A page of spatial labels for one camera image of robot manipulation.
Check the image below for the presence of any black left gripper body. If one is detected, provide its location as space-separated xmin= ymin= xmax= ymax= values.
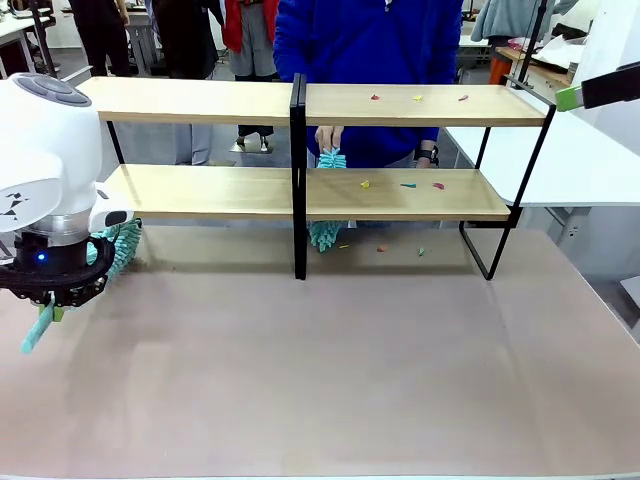
xmin=0 ymin=232 xmax=109 ymax=307

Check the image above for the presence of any cluttered wooden table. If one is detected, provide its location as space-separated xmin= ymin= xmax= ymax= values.
xmin=496 ymin=44 xmax=574 ymax=90

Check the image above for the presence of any white paper sheet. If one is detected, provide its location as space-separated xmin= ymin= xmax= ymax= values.
xmin=530 ymin=35 xmax=591 ymax=66

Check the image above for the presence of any black metal frame stand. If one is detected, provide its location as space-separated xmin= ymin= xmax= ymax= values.
xmin=28 ymin=0 xmax=60 ymax=80

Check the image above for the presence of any person in red jacket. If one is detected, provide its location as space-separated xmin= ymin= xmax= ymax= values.
xmin=222 ymin=0 xmax=282 ymax=154

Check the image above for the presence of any large white table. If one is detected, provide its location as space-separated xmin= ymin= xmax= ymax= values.
xmin=443 ymin=99 xmax=640 ymax=236

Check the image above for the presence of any teal chenille duster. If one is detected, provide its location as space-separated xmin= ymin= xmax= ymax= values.
xmin=307 ymin=144 xmax=347 ymax=254
xmin=20 ymin=217 xmax=144 ymax=355

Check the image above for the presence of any black pole with clamp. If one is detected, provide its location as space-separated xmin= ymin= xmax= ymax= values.
xmin=503 ymin=0 xmax=549 ymax=92

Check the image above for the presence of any grey jacket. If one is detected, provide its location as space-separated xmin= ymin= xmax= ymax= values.
xmin=471 ymin=0 xmax=576 ymax=44

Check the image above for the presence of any person's right hand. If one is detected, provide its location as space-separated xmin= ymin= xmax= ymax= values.
xmin=314 ymin=125 xmax=345 ymax=151

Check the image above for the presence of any wooden shelf black frame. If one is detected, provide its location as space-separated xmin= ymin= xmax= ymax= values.
xmin=74 ymin=73 xmax=301 ymax=281
xmin=298 ymin=73 xmax=557 ymax=281

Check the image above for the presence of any person in blue sweater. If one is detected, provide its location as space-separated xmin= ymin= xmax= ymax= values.
xmin=272 ymin=0 xmax=464 ymax=230

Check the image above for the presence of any person in dark coat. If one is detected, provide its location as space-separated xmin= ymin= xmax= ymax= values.
xmin=149 ymin=0 xmax=225 ymax=166

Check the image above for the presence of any background grey table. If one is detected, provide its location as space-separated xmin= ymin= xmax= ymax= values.
xmin=112 ymin=7 xmax=162 ymax=77

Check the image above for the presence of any background white desk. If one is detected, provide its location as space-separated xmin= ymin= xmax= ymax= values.
xmin=0 ymin=7 xmax=55 ymax=76

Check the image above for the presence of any person in black clothes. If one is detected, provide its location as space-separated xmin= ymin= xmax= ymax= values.
xmin=68 ymin=0 xmax=132 ymax=79

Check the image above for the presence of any small white desk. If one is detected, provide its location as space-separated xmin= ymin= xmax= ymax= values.
xmin=457 ymin=22 xmax=494 ymax=86

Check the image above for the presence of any white side table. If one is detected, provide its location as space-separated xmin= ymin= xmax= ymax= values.
xmin=58 ymin=64 xmax=94 ymax=85

